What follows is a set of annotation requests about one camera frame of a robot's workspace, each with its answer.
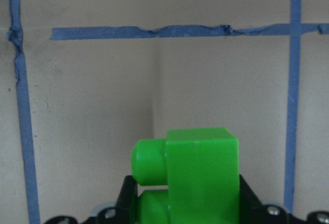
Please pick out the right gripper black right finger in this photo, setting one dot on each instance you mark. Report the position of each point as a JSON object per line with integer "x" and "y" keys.
{"x": 252, "y": 210}

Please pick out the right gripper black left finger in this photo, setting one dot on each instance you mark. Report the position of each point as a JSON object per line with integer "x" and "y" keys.
{"x": 126, "y": 203}

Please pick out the green toy block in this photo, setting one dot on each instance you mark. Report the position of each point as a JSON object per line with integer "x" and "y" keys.
{"x": 192, "y": 176}

